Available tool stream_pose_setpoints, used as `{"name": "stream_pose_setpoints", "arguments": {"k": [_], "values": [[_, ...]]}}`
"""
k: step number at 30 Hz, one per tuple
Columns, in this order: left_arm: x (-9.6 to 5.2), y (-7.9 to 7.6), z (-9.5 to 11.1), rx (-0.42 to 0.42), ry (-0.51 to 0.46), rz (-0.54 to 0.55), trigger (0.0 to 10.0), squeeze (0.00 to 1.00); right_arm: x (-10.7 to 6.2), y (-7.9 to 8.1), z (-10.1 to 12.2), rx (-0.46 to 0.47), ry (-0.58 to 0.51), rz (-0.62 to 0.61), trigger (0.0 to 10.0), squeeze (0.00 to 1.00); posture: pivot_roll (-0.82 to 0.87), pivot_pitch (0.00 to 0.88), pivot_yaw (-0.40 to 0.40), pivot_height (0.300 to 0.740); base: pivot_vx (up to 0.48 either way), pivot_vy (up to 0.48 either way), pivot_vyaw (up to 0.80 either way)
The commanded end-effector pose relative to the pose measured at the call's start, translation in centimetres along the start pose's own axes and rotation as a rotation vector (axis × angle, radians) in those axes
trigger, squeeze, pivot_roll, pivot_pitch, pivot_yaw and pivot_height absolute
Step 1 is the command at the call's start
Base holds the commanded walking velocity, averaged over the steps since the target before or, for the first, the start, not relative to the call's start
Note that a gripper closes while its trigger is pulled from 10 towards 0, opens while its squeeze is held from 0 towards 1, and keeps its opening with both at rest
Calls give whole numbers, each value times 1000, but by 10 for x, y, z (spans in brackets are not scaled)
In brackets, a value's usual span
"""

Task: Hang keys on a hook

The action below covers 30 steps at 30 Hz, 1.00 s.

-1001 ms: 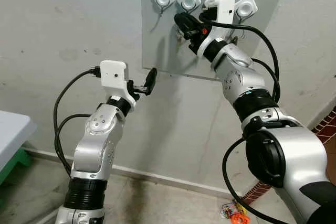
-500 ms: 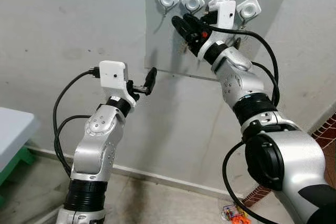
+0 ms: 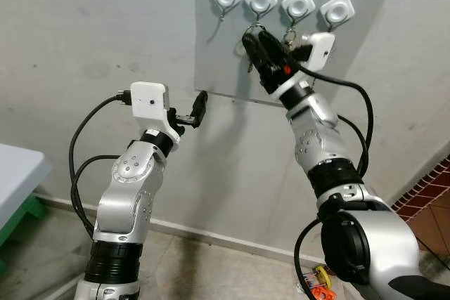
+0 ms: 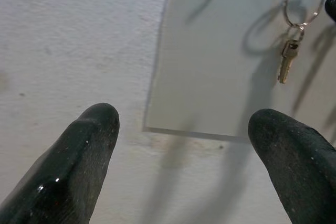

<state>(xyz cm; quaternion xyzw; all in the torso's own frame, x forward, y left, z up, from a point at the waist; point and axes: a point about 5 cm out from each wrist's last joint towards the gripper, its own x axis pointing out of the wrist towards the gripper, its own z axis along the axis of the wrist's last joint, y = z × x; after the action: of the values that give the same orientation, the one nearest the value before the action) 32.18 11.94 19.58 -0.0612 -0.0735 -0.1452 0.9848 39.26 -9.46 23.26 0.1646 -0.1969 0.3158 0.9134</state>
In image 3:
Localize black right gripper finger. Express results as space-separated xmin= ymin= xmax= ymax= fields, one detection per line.
xmin=257 ymin=27 xmax=290 ymax=70
xmin=242 ymin=27 xmax=271 ymax=87

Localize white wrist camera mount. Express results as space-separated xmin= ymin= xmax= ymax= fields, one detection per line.
xmin=130 ymin=82 xmax=182 ymax=143
xmin=299 ymin=32 xmax=335 ymax=72

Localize white plastic table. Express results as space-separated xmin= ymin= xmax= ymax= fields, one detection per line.
xmin=0 ymin=143 xmax=53 ymax=230

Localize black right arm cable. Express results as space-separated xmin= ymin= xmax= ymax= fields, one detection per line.
xmin=294 ymin=61 xmax=374 ymax=295

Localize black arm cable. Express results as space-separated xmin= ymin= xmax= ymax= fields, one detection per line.
xmin=68 ymin=91 xmax=134 ymax=239
xmin=294 ymin=61 xmax=374 ymax=295

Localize grey wall panel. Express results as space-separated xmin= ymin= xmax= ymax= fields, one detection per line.
xmin=195 ymin=0 xmax=405 ymax=107

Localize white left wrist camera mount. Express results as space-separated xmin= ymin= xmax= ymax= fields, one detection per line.
xmin=130 ymin=82 xmax=182 ymax=143

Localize green plastic stool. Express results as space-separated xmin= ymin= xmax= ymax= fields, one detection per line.
xmin=0 ymin=195 xmax=47 ymax=249

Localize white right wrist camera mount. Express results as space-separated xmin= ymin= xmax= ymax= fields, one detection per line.
xmin=299 ymin=32 xmax=335 ymax=72

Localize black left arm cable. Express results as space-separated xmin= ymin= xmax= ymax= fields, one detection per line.
xmin=68 ymin=91 xmax=134 ymax=239

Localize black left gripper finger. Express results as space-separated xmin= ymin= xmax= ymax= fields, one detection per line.
xmin=191 ymin=89 xmax=210 ymax=130

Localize keys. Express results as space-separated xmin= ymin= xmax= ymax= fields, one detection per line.
xmin=236 ymin=23 xmax=269 ymax=73

